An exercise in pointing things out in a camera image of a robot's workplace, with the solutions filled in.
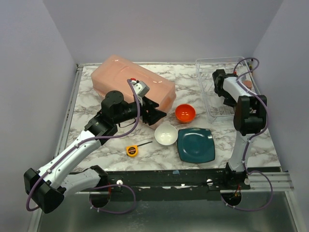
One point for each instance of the white wire dish rack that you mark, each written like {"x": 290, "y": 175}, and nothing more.
{"x": 217, "y": 111}

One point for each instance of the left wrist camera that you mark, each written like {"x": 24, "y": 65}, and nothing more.
{"x": 141, "y": 89}

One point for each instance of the orange bowl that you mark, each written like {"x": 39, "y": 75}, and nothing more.
{"x": 185, "y": 113}

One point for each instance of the yellow tape measure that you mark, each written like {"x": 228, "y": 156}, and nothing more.
{"x": 132, "y": 150}

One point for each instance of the teal square plate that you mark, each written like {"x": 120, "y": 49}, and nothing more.
{"x": 195, "y": 145}

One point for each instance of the black mounting rail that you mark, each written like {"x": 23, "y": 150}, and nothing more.
{"x": 175, "y": 185}

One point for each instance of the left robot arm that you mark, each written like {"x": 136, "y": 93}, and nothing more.
{"x": 48, "y": 186}

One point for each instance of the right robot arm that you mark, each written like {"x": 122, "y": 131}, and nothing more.
{"x": 250, "y": 120}

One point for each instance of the pink grey mug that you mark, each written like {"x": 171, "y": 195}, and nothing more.
{"x": 248, "y": 84}

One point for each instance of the pink translucent storage box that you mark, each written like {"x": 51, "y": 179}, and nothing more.
{"x": 111, "y": 80}

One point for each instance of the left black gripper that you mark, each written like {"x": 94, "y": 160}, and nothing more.
{"x": 147, "y": 110}

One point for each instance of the white bowl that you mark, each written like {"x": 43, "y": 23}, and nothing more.
{"x": 166, "y": 134}

